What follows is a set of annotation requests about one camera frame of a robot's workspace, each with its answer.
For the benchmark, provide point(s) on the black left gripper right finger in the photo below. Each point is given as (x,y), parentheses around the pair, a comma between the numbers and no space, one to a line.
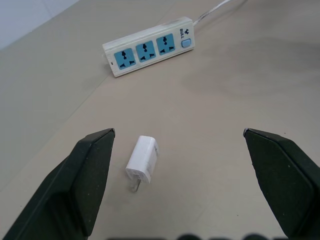
(282,182)

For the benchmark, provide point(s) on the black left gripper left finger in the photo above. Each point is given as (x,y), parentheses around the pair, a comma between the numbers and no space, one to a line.
(70,190)

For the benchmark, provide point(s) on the white plug adapter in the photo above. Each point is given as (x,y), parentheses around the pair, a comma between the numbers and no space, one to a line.
(143,159)

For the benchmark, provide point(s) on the white power strip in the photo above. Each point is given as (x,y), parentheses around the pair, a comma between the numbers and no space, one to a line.
(149,47)

